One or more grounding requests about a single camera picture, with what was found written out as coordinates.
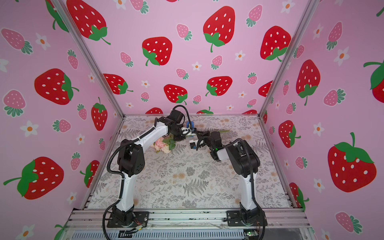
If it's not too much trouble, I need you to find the blue tape dispenser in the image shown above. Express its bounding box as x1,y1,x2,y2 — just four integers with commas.
187,121,196,133

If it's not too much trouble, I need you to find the aluminium corner post right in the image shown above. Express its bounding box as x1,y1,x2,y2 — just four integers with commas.
259,0,320,119

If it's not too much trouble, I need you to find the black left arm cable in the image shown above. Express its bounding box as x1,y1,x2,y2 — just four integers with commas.
101,140,133,240

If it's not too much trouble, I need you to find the pink artificial flower bouquet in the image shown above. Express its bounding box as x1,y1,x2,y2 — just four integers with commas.
151,130,230,154

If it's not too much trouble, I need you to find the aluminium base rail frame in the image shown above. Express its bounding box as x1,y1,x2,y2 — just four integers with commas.
57,209,316,240

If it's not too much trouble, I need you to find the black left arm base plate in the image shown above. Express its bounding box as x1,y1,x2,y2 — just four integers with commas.
107,212,150,228

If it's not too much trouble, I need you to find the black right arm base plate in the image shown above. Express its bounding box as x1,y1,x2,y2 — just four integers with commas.
224,210,268,227

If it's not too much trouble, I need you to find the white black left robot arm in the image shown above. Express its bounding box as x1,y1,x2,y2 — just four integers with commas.
105,109,191,227

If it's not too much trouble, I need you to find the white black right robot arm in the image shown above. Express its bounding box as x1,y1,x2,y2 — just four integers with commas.
194,131,268,227

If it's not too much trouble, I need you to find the aluminium corner post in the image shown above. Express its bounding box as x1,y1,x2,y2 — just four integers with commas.
259,0,320,119
52,0,125,119

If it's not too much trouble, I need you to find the aluminium corner post left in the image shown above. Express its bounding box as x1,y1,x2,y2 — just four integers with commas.
52,0,125,119

